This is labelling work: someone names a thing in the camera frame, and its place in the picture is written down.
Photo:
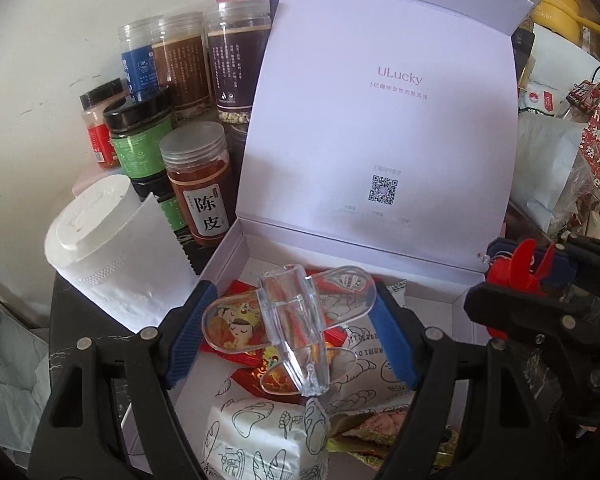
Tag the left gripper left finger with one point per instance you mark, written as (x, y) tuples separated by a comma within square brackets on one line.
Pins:
[(80, 435)]

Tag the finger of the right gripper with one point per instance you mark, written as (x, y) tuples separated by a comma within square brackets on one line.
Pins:
[(523, 317), (561, 273)]

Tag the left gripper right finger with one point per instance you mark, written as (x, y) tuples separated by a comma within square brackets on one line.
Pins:
[(430, 363)]

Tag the red plastic propeller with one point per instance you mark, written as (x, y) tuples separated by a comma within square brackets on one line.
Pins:
[(516, 273)]

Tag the white bread packet doughnut print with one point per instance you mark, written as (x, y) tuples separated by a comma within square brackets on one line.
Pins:
[(370, 386)]

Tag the green brown cereal packet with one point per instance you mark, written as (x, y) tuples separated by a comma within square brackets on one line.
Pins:
[(368, 438)]

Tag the clear acrylic toy plane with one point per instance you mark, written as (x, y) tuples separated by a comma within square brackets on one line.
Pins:
[(304, 323)]

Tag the large red candy packet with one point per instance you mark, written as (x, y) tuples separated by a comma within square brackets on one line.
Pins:
[(261, 375)]

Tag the white bread packet baguette print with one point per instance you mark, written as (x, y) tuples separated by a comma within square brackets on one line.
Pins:
[(255, 438)]

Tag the small red candy packet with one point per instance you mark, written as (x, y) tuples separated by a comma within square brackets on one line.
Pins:
[(233, 328)]

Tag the red ketchup sachet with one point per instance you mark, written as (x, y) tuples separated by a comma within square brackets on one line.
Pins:
[(350, 280)]

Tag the light blue down jacket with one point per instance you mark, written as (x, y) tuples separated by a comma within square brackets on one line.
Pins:
[(24, 385)]

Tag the red northeast paper bag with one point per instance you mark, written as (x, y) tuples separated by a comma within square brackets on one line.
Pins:
[(590, 145)]

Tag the white paper towel roll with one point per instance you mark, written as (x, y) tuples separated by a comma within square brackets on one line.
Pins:
[(121, 253)]

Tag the white open gift box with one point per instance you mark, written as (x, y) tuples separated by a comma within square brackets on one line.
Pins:
[(384, 136)]

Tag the yellow pot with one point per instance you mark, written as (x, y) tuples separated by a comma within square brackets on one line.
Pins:
[(563, 18)]

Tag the orange peel plastic jar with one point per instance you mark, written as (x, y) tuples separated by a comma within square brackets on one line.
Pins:
[(198, 166)]

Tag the green label black-lid jar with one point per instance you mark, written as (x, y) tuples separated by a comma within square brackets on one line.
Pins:
[(137, 124)]

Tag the red label spice jar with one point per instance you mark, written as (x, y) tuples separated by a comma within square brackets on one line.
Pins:
[(94, 103)]

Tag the dark label plastic jar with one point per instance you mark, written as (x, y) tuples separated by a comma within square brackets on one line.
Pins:
[(237, 35)]

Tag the brown label plastic jar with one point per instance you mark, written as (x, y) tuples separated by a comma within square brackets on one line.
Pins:
[(181, 62)]

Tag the blue label plastic jar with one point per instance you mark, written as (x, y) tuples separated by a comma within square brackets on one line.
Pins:
[(137, 56)]

